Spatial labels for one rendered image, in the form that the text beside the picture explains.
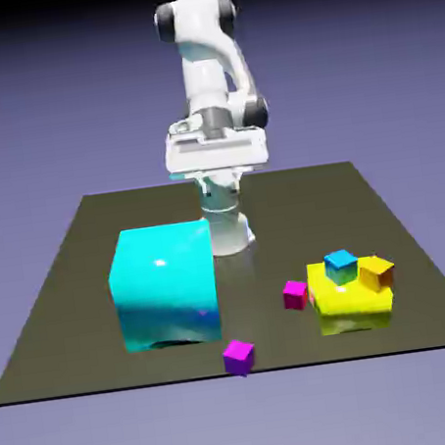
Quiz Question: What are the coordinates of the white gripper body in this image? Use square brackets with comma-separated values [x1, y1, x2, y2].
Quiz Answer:
[161, 120, 272, 184]

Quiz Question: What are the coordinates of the small pink cube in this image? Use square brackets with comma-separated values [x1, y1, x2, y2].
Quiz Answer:
[280, 277, 312, 313]

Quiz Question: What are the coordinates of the small blue cube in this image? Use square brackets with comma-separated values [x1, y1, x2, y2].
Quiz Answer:
[321, 246, 363, 289]

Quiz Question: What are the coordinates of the small orange cube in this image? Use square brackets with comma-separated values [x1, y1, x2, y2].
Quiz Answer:
[356, 252, 400, 295]

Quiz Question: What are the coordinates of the small purple cube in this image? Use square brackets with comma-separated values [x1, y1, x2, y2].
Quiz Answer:
[221, 336, 261, 380]

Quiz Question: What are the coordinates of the large cyan box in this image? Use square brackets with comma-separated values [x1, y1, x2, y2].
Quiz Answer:
[101, 218, 226, 357]

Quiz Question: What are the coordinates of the large yellow box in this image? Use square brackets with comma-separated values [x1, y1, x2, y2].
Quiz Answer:
[304, 252, 399, 339]

